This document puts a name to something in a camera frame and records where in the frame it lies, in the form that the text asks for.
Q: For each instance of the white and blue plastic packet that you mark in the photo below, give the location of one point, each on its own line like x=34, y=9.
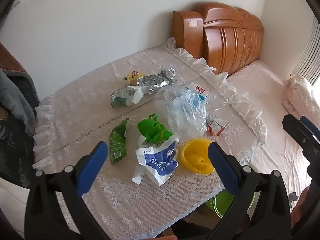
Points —
x=157, y=165

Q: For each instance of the clear plastic bag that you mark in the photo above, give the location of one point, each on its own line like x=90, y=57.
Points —
x=185, y=115

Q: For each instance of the red and white wrapper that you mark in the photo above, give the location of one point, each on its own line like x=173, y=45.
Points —
x=216, y=128

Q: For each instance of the clear plastic bottle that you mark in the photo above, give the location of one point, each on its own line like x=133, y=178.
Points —
x=222, y=105

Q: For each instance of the green and white snack packet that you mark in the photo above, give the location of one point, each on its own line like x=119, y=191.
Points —
x=122, y=97

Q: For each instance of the wooden panel with round label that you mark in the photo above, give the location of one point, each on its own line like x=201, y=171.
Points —
x=187, y=32

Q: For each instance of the crumpled silver foil wrapper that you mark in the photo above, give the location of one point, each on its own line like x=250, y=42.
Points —
x=155, y=80

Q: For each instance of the dark green snack packet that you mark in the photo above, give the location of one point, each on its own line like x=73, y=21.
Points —
x=117, y=142

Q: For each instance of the blue and white milk carton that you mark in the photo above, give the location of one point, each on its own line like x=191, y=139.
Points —
x=198, y=92

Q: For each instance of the carved wooden headboard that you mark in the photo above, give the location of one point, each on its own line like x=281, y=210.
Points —
x=232, y=40

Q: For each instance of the white pleated curtain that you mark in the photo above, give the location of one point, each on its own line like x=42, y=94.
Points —
x=307, y=55

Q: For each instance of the grey clothes pile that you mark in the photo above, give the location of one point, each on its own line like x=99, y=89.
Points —
x=15, y=97

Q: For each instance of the person's right forearm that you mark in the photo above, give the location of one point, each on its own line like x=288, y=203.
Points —
x=301, y=210

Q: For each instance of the white lace ruffled tablecloth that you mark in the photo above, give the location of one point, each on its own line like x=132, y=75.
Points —
x=75, y=110

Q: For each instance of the bed with pink sheet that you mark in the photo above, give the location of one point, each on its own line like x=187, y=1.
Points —
x=270, y=120

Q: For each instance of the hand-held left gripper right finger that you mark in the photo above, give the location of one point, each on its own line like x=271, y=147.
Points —
x=223, y=170

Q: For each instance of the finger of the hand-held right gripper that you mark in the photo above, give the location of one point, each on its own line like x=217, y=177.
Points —
x=295, y=130
x=310, y=126

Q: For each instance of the yellow cartoon snack packet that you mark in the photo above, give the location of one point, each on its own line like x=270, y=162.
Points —
x=132, y=76

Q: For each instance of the small grey metal object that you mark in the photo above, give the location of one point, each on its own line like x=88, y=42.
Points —
x=293, y=198

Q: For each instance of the pink pillow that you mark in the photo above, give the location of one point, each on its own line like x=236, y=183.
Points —
x=300, y=92

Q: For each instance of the green plastic basket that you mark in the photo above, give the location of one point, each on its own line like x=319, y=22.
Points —
x=222, y=205

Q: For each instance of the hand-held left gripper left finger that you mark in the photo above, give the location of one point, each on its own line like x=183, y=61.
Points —
x=92, y=165

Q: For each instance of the bright green plastic bag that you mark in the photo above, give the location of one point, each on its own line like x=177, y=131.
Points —
x=150, y=130

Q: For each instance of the black plastic bag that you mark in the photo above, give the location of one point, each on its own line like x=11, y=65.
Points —
x=15, y=150

